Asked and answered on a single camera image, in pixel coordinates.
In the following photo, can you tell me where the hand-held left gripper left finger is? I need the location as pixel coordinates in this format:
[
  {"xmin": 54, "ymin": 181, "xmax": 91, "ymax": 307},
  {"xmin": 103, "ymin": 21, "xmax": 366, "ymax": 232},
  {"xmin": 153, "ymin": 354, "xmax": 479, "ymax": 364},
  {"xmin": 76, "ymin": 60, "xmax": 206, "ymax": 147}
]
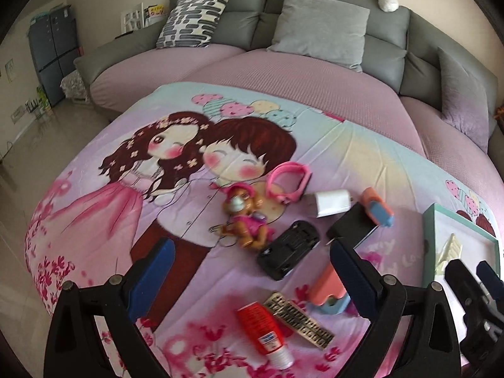
[{"xmin": 43, "ymin": 238, "xmax": 176, "ymax": 378}]

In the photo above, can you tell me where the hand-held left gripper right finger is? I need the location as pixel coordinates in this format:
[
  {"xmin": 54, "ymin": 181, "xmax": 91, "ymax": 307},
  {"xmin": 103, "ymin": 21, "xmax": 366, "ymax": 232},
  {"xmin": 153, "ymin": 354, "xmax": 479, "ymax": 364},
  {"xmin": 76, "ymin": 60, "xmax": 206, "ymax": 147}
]
[{"xmin": 330, "ymin": 239, "xmax": 461, "ymax": 378}]

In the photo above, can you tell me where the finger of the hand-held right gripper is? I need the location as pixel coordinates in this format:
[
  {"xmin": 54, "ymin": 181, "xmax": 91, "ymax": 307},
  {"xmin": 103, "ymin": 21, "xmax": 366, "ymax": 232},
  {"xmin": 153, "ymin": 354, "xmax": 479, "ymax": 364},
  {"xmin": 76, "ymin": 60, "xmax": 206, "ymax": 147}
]
[
  {"xmin": 476, "ymin": 262, "xmax": 504, "ymax": 312},
  {"xmin": 445, "ymin": 260, "xmax": 502, "ymax": 365}
]

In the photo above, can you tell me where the coral blue plastic case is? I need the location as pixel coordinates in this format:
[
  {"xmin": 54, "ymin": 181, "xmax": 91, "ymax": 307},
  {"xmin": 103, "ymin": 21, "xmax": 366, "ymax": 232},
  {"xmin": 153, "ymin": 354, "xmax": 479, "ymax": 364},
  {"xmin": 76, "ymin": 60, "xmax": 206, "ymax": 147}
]
[{"xmin": 308, "ymin": 263, "xmax": 352, "ymax": 316}]

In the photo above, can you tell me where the teal framed white tray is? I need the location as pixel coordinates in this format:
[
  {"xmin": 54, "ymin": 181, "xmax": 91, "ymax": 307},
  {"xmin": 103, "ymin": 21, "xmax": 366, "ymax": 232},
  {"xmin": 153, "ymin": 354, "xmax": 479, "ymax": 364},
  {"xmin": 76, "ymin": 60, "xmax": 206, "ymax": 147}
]
[{"xmin": 421, "ymin": 203, "xmax": 502, "ymax": 290}]

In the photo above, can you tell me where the black toy car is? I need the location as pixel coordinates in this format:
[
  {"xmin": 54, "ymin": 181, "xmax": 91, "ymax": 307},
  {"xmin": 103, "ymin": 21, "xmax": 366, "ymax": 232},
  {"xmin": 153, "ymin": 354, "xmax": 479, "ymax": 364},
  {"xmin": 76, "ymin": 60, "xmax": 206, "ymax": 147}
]
[{"xmin": 257, "ymin": 220, "xmax": 320, "ymax": 281}]

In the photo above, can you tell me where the red tube with white cap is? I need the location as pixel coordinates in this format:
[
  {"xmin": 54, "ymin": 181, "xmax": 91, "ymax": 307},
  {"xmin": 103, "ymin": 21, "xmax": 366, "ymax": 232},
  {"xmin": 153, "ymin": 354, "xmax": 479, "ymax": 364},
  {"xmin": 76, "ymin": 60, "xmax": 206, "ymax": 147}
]
[{"xmin": 235, "ymin": 301, "xmax": 296, "ymax": 371}]

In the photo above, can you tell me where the toy dog figure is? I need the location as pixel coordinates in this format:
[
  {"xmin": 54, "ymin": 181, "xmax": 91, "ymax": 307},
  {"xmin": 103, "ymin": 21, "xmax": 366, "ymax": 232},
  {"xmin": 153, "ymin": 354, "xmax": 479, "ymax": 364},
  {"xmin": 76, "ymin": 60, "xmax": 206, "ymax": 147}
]
[{"xmin": 214, "ymin": 183, "xmax": 273, "ymax": 253}]

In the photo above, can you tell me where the cream ribbed plastic piece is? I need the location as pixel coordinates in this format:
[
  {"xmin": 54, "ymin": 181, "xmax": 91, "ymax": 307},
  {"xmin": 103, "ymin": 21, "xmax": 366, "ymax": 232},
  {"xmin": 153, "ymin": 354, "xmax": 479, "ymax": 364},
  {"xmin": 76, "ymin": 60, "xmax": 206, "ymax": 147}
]
[{"xmin": 434, "ymin": 232, "xmax": 464, "ymax": 277}]

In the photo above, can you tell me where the black charger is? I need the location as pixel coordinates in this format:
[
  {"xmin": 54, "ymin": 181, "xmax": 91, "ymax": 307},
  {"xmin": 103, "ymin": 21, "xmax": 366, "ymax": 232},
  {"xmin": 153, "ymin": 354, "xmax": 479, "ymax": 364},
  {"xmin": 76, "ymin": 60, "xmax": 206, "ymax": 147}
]
[{"xmin": 325, "ymin": 203, "xmax": 381, "ymax": 251}]

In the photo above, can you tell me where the printed blanket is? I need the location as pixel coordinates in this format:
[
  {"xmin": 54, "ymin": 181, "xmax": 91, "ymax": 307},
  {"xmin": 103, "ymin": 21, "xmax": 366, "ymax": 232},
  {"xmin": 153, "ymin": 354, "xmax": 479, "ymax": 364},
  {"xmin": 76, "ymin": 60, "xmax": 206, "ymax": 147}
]
[{"xmin": 24, "ymin": 81, "xmax": 504, "ymax": 378}]

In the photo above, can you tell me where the gold cutout metal plate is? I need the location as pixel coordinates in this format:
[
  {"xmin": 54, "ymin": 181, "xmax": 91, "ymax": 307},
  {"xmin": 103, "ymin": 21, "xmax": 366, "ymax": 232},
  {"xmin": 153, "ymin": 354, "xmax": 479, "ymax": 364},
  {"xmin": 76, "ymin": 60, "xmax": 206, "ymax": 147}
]
[{"xmin": 262, "ymin": 291, "xmax": 336, "ymax": 351}]

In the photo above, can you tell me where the small orange blue gadget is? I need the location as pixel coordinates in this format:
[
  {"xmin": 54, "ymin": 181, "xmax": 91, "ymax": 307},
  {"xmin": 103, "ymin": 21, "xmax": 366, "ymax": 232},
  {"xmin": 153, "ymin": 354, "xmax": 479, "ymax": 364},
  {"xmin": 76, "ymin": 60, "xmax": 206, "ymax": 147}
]
[{"xmin": 361, "ymin": 187, "xmax": 395, "ymax": 228}]

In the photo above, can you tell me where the white charger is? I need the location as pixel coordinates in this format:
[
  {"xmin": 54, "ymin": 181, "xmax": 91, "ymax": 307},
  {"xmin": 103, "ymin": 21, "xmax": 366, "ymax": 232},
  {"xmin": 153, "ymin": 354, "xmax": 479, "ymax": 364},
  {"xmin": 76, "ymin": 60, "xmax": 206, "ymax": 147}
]
[{"xmin": 302, "ymin": 189, "xmax": 352, "ymax": 220}]

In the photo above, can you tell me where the pink watch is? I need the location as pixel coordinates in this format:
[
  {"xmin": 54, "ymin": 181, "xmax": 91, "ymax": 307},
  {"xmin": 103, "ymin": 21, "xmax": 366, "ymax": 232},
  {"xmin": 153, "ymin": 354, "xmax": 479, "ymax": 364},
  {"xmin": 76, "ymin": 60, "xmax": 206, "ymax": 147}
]
[{"xmin": 265, "ymin": 161, "xmax": 312, "ymax": 206}]

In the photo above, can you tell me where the pink sofa seat cover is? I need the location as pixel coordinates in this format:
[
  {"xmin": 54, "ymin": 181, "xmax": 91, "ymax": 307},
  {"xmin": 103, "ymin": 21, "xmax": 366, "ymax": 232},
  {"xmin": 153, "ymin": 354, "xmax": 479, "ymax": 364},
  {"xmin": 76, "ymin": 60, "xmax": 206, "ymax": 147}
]
[
  {"xmin": 184, "ymin": 49, "xmax": 427, "ymax": 158},
  {"xmin": 402, "ymin": 96, "xmax": 491, "ymax": 174},
  {"xmin": 90, "ymin": 43, "xmax": 242, "ymax": 113}
]

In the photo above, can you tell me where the purple grey cushion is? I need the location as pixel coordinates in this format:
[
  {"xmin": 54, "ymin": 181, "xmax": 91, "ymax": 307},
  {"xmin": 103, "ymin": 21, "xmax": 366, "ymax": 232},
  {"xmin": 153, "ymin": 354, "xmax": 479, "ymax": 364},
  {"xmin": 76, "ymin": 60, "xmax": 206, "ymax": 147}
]
[{"xmin": 437, "ymin": 46, "xmax": 498, "ymax": 154}]

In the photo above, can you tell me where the white lace cover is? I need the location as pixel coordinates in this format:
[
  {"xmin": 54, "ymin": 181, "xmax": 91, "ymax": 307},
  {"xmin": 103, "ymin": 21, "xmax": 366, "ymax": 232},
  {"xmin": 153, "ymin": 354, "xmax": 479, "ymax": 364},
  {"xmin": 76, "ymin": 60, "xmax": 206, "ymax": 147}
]
[{"xmin": 60, "ymin": 72, "xmax": 89, "ymax": 105}]

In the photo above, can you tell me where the dark blue cabinet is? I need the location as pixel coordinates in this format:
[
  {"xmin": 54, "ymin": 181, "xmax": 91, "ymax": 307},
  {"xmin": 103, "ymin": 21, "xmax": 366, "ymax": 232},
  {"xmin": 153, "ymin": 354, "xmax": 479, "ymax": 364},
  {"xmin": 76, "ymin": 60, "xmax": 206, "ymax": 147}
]
[{"xmin": 27, "ymin": 6, "xmax": 85, "ymax": 110}]

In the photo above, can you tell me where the grey sofa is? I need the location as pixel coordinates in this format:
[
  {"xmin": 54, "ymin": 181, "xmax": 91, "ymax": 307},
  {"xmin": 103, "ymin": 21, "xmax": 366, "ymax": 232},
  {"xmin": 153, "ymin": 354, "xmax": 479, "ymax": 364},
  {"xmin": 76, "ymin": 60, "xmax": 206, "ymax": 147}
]
[{"xmin": 74, "ymin": 0, "xmax": 504, "ymax": 158}]

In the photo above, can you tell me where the white rack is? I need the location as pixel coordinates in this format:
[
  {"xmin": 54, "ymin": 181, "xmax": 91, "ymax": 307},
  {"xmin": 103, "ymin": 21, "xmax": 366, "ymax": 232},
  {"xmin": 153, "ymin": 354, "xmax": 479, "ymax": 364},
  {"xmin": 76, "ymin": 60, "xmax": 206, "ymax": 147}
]
[{"xmin": 120, "ymin": 3, "xmax": 145, "ymax": 34}]

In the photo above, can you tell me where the patterned cushion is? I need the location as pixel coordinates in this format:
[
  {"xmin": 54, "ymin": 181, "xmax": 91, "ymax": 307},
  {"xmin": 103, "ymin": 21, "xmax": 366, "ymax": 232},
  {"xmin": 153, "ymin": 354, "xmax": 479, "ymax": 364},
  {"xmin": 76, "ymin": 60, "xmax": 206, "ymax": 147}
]
[{"xmin": 156, "ymin": 0, "xmax": 231, "ymax": 49}]

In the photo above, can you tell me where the colourful book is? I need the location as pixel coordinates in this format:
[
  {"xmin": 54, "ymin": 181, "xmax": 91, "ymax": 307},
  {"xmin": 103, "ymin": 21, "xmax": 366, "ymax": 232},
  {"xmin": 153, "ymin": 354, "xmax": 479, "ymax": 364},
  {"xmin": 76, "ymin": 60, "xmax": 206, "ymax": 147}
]
[{"xmin": 144, "ymin": 4, "xmax": 166, "ymax": 27}]

